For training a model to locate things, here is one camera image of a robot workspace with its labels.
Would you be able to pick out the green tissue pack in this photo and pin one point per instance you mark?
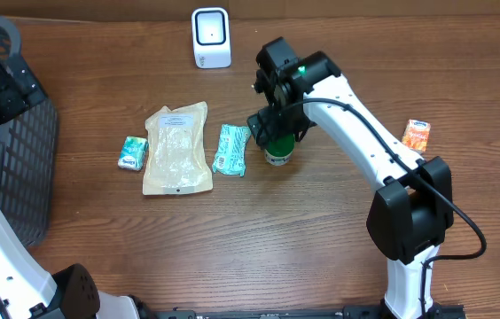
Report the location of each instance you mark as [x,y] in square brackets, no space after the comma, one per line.
[133,152]

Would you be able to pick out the green lid jar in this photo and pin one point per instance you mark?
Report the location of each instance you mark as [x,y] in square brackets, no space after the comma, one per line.
[279,152]

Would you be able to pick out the beige clear pouch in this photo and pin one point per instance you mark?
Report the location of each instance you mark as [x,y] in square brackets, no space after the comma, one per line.
[176,163]

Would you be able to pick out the grey plastic mesh basket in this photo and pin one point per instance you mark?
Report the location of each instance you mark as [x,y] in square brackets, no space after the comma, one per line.
[29,132]

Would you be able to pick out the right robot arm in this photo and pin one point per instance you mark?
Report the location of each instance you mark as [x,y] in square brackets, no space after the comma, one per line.
[411,207]

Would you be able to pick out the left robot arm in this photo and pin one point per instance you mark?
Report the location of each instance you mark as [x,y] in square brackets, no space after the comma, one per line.
[26,289]

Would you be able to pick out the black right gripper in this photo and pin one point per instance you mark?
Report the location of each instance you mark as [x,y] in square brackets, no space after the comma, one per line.
[269,119]

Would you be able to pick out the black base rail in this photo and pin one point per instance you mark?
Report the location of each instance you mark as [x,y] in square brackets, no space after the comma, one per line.
[267,314]

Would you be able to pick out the teal wipes packet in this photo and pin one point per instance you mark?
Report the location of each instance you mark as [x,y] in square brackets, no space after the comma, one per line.
[230,155]

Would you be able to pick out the orange tissue pack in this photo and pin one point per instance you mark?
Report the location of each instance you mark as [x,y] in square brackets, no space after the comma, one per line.
[416,135]

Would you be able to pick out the white barcode scanner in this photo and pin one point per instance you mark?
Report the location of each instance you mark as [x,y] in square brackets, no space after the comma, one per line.
[210,28]

